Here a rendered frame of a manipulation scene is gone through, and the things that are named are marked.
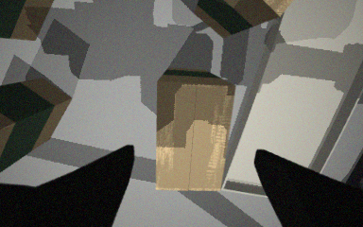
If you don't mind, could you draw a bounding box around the white shallow tray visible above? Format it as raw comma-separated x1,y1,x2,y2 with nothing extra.
221,0,363,198

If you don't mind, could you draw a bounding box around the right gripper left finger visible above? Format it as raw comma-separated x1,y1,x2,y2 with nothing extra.
0,145,134,227

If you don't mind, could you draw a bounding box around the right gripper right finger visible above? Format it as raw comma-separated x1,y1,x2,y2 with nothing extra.
254,149,363,227

